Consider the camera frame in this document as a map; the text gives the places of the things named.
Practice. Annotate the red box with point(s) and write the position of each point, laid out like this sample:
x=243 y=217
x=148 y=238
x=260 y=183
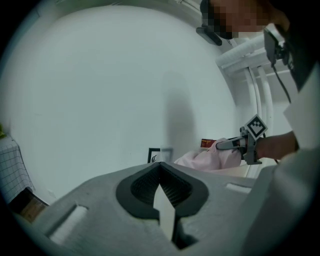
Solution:
x=207 y=143

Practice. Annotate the pink clothes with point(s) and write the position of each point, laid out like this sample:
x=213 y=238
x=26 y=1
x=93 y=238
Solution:
x=210 y=158

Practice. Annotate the person's head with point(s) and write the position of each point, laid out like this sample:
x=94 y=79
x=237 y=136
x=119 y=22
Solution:
x=245 y=15

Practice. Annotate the black head camera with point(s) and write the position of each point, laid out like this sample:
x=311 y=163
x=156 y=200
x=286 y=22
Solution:
x=208 y=35

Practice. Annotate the person's right forearm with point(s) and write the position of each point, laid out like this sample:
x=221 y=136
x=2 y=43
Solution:
x=275 y=147

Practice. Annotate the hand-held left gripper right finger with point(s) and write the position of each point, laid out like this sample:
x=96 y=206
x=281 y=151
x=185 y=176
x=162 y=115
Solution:
x=215 y=215

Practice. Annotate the black picture frame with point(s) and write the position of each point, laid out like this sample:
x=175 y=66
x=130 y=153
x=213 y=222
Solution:
x=153 y=155

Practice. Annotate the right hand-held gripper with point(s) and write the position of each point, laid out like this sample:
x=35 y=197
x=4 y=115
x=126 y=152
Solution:
x=251 y=150

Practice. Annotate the grey chest-mounted device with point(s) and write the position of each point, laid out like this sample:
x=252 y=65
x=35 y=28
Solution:
x=273 y=43

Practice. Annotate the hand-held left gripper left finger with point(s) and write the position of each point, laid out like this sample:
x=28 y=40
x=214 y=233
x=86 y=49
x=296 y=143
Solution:
x=105 y=220

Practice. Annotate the checked tablecloth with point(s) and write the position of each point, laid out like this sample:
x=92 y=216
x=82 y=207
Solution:
x=12 y=170

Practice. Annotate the clear glass cup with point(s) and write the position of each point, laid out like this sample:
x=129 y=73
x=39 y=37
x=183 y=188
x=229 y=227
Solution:
x=167 y=154

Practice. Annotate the white pipes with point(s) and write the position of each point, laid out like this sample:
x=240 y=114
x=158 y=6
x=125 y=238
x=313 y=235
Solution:
x=250 y=53

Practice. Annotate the green plant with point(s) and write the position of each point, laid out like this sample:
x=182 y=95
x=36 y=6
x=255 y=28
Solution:
x=1 y=131

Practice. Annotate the wooden cabinet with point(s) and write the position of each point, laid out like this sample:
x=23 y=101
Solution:
x=28 y=206

